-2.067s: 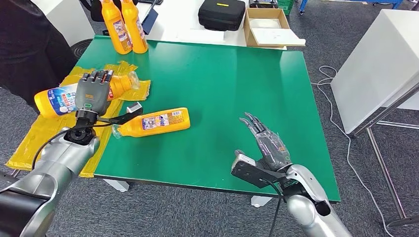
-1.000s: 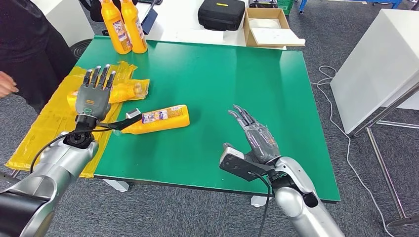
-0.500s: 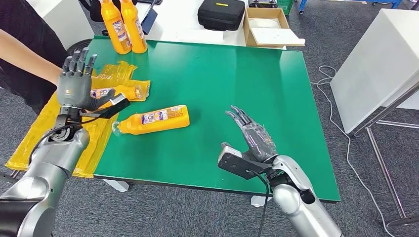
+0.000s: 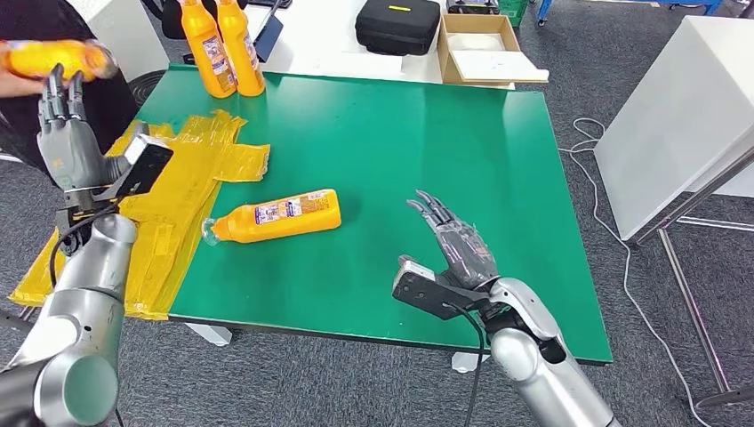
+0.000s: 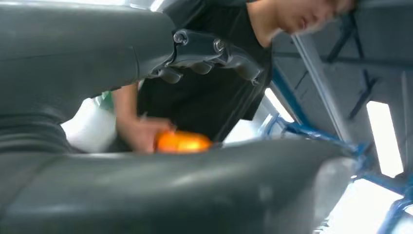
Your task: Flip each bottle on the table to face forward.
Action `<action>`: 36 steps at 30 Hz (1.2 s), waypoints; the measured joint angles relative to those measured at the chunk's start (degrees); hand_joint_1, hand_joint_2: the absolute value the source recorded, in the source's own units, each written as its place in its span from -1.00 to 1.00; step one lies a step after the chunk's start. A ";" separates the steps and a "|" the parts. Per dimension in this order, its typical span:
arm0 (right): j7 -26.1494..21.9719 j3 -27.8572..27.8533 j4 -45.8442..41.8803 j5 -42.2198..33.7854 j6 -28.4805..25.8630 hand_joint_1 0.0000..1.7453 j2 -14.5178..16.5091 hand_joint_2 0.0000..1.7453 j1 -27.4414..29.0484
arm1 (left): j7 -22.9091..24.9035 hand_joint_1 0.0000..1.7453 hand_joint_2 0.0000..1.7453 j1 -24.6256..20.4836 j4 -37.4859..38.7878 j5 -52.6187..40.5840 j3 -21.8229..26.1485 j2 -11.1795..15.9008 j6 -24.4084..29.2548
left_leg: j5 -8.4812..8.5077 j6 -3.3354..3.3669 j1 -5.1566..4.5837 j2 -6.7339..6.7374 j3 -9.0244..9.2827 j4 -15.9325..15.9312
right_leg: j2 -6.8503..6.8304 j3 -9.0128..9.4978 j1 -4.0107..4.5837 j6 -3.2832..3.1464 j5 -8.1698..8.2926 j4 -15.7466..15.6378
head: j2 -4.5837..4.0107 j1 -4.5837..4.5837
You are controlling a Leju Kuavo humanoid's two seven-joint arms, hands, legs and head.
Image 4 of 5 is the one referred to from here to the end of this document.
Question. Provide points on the brown cardboard box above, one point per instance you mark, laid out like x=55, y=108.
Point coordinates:
x=477, y=23

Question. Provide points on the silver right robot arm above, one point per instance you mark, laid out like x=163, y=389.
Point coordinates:
x=542, y=365

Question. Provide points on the orange labelled plastic bottle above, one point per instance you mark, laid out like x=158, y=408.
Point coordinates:
x=241, y=53
x=53, y=59
x=203, y=59
x=283, y=233

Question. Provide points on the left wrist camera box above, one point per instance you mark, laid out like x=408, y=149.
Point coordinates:
x=144, y=168

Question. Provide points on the black office chair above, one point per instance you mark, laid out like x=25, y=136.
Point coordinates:
x=171, y=20

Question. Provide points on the grey metal stand frame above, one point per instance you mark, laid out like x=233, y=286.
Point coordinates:
x=695, y=197

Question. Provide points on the white table foot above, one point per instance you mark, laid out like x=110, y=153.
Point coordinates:
x=212, y=335
x=468, y=362

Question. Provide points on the black round floor base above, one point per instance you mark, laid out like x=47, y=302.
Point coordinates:
x=146, y=87

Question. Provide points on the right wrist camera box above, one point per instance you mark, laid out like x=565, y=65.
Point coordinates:
x=424, y=292

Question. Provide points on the black carrying case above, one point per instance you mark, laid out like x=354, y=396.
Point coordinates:
x=397, y=27

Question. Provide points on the dark tablet screen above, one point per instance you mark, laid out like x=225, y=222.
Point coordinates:
x=270, y=40

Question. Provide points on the person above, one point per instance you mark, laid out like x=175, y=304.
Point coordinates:
x=112, y=106

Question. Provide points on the dark metal bar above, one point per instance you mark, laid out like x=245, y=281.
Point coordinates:
x=15, y=321

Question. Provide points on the white table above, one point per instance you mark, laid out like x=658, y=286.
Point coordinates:
x=318, y=35

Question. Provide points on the person's hand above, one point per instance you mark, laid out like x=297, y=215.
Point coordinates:
x=15, y=85

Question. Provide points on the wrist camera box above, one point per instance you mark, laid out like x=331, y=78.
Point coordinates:
x=144, y=168
x=424, y=292

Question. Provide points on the yellow plastic sheet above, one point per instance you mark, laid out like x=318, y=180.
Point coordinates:
x=177, y=194

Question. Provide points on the green plastic crate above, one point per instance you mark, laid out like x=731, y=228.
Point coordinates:
x=512, y=10

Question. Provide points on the white cabinet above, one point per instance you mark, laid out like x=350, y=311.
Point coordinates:
x=677, y=118

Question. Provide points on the white foam insert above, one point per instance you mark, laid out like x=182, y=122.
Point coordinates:
x=501, y=63

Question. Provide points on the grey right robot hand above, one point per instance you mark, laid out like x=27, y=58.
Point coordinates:
x=465, y=253

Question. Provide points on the white panel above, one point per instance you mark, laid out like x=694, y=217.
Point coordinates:
x=129, y=35

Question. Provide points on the black keyboard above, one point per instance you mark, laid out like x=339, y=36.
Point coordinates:
x=274, y=3

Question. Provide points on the white floor bar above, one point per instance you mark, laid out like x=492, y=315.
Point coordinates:
x=10, y=158

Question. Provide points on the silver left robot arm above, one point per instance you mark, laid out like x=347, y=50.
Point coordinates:
x=88, y=283

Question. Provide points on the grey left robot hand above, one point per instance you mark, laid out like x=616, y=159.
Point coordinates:
x=70, y=153

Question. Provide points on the blue metal rack frame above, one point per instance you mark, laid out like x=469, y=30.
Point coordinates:
x=545, y=9

